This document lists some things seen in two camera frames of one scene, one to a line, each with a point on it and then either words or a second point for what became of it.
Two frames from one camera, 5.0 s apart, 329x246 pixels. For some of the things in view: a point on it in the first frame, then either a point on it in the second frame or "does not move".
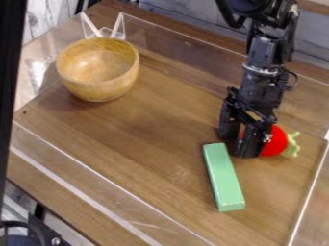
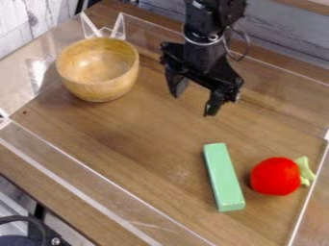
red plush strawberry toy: (280, 143) to (280, 176)
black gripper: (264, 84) to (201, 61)
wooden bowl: (96, 67) does not move
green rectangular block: (226, 188) does not move
